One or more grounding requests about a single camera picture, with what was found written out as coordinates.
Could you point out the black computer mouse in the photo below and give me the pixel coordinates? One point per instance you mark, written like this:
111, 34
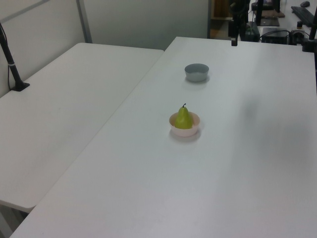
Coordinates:
304, 3

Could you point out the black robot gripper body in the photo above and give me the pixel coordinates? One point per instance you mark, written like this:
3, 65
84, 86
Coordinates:
234, 28

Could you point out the black monitor stand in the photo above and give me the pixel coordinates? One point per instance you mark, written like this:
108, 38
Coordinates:
268, 21

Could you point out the small camera with orange top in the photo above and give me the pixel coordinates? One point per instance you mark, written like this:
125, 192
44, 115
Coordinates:
298, 31

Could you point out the black pole with base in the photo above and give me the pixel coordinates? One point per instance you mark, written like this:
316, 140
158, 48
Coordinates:
13, 72

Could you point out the black electronics box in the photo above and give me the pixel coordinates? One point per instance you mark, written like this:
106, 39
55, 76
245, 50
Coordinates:
275, 34

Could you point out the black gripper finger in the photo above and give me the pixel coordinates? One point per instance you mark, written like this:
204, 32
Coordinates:
233, 42
236, 42

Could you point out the pink plastic bowl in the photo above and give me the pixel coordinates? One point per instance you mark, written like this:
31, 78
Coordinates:
184, 132

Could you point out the black computer keyboard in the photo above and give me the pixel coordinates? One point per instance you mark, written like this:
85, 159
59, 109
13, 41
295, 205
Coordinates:
304, 15

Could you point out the grey plastic bowl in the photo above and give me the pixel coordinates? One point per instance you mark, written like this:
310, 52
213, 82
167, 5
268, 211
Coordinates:
196, 74

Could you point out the grey metal partition post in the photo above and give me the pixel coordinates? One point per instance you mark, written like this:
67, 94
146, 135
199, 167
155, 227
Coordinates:
84, 22

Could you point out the black clamp camera mount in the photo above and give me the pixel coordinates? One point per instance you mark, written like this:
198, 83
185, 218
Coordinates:
309, 41

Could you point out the wooden cabinet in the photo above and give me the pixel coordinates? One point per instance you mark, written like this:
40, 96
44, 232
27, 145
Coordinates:
221, 10

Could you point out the green pear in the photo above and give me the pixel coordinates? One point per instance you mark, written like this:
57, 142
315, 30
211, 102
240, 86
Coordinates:
183, 120

